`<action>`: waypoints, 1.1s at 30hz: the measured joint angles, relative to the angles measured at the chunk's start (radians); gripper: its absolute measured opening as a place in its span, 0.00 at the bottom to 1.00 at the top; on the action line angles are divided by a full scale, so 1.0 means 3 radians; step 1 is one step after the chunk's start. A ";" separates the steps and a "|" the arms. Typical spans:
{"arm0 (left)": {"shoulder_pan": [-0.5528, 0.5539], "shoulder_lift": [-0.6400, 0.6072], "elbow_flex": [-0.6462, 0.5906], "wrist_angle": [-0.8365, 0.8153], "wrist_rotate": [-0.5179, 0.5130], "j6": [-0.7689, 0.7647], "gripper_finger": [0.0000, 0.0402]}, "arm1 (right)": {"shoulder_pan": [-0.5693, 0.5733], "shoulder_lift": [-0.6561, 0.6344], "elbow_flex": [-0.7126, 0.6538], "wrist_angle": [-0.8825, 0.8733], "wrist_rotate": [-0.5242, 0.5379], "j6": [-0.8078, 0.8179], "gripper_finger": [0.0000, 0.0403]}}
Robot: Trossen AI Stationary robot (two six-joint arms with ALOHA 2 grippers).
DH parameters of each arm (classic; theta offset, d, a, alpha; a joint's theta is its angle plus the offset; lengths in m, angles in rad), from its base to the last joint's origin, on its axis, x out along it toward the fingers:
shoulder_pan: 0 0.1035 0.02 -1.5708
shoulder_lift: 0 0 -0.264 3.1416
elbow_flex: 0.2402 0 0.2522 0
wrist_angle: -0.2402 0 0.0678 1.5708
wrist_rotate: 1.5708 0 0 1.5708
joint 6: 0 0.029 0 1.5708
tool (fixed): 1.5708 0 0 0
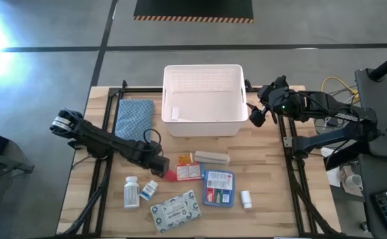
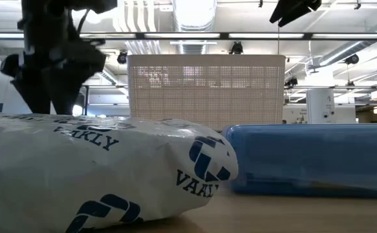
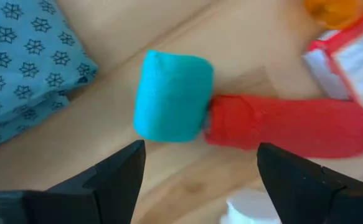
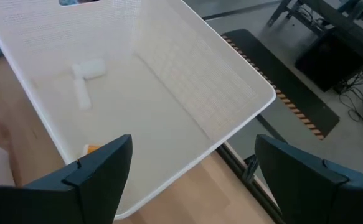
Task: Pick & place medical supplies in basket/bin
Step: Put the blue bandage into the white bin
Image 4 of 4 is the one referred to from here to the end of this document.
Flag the black cabinet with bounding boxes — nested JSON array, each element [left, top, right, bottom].
[[295, 27, 363, 93]]

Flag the black hazard-striped floor mat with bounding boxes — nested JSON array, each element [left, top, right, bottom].
[[221, 28, 341, 141]]

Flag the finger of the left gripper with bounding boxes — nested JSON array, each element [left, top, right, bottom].
[[0, 134, 134, 224], [255, 134, 363, 224]]

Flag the black metal table frame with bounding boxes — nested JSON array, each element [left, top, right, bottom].
[[215, 142, 283, 224]]

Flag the orange pill bottle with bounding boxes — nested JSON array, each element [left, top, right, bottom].
[[82, 143, 101, 156]]

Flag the black floor cables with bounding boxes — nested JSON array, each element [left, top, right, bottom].
[[336, 62, 363, 139]]

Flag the white plastic basket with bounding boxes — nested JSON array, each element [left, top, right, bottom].
[[0, 0, 277, 220]]

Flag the black desk frame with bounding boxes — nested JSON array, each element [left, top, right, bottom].
[[266, 0, 363, 60]]

